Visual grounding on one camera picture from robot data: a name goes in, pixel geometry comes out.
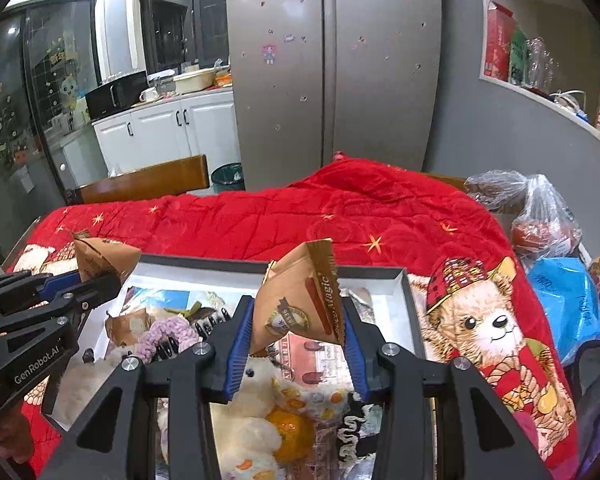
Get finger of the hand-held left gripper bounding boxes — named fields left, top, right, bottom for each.
left=0, top=273, right=124, bottom=339
left=0, top=269, right=82, bottom=307

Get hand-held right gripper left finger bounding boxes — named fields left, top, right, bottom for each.
left=40, top=296, right=257, bottom=480

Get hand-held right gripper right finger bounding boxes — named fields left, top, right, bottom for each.
left=341, top=297, right=553, bottom=480

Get brown snack packet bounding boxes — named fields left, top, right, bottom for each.
left=250, top=239, right=348, bottom=357
left=72, top=231, right=142, bottom=285

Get beige fluffy plush toy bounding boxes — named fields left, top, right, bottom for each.
left=55, top=355, right=131, bottom=431

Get cream plush toy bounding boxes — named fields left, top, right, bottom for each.
left=215, top=355, right=341, bottom=480

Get grey tray box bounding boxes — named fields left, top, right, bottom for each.
left=82, top=254, right=428, bottom=480

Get person's left hand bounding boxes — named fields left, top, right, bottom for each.
left=0, top=407, right=34, bottom=464

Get black claw hair clip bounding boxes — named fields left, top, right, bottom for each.
left=152, top=309, right=241, bottom=361

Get tan snack packet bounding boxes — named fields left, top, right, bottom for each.
left=105, top=309, right=153, bottom=346

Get black white frilled scrunchie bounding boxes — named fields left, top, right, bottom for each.
left=337, top=400, right=378, bottom=461

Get pink crochet scrunchie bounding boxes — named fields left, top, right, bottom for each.
left=134, top=317, right=197, bottom=361

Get tangerine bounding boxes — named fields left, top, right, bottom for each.
left=265, top=406, right=316, bottom=463

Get red printed blanket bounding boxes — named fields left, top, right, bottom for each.
left=5, top=157, right=581, bottom=480

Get white kitchen cabinet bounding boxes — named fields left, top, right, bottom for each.
left=92, top=87, right=241, bottom=181

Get green trash bin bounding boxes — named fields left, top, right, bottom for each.
left=210, top=162, right=243, bottom=193

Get glass door with stickers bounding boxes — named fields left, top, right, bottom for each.
left=0, top=0, right=106, bottom=261

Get pink plush toy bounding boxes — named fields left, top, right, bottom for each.
left=517, top=412, right=543, bottom=461

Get black microwave oven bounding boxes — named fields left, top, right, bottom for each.
left=85, top=71, right=148, bottom=121

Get blue plastic bag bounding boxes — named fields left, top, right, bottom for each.
left=525, top=257, right=600, bottom=366

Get clear bag with dark contents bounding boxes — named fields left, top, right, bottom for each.
left=465, top=170, right=528, bottom=213

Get clear bag with red contents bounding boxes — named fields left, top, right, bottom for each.
left=510, top=175, right=583, bottom=261

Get cream basin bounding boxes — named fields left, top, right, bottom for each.
left=174, top=71, right=216, bottom=95

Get black cloth bag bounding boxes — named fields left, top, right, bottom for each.
left=570, top=310, right=600, bottom=456

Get dark window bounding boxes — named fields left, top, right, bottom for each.
left=137, top=0, right=228, bottom=76

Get silver refrigerator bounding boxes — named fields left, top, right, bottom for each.
left=225, top=0, right=443, bottom=193

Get green box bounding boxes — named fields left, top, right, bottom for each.
left=509, top=30, right=528, bottom=86

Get clear plastic bottles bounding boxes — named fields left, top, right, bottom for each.
left=525, top=37, right=556, bottom=95

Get red box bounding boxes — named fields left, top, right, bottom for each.
left=484, top=1, right=515, bottom=82

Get white wall shelf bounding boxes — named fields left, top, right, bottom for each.
left=479, top=0, right=600, bottom=161

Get white power cable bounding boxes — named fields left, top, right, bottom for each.
left=550, top=89, right=591, bottom=121

